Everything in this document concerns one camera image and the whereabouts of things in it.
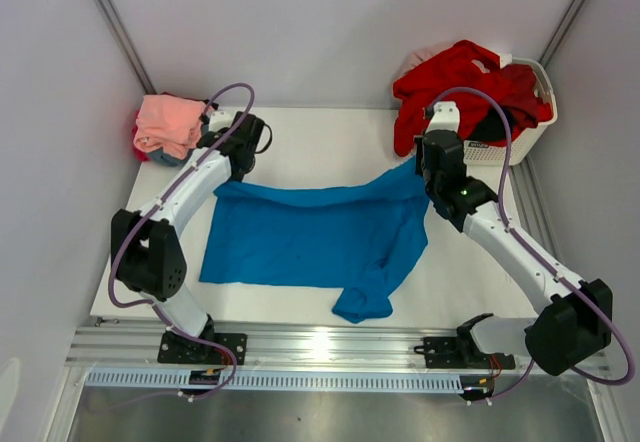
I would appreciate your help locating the black garment in basket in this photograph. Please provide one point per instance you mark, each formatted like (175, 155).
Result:
(491, 130)

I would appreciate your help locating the pale pink garment in basket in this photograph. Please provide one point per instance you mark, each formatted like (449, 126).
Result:
(421, 55)

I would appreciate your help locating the aluminium corner post right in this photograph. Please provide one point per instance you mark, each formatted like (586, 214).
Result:
(561, 31)

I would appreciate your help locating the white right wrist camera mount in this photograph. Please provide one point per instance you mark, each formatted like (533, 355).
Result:
(442, 115)

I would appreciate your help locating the aluminium corner post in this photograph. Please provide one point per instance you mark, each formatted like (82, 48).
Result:
(123, 40)
(561, 31)

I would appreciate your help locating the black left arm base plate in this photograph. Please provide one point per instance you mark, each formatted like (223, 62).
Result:
(177, 350)

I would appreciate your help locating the white slotted cable duct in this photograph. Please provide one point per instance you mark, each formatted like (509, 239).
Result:
(276, 380)

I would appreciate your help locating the dark red folded t shirt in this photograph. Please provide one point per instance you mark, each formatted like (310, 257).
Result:
(137, 149)

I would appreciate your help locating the aluminium corner post left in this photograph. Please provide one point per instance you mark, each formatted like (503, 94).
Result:
(123, 40)

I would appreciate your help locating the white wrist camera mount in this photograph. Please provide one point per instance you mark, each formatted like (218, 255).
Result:
(442, 115)
(217, 120)

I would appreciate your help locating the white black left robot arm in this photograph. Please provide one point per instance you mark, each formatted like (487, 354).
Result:
(148, 266)

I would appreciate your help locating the grey blue folded t shirt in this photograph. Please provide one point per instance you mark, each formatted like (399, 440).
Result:
(160, 157)

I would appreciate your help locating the aluminium front rail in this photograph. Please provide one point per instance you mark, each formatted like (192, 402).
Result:
(293, 347)

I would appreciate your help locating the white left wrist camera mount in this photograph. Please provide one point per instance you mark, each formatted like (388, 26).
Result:
(217, 120)

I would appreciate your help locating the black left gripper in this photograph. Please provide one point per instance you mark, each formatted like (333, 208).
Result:
(234, 178)

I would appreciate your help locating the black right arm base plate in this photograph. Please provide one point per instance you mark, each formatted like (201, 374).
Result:
(459, 352)

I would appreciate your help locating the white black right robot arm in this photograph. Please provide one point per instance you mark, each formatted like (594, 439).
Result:
(571, 313)

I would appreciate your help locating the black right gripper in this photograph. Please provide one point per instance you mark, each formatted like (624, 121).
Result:
(418, 143)

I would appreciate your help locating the white perforated laundry basket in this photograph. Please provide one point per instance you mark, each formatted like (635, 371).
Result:
(482, 154)

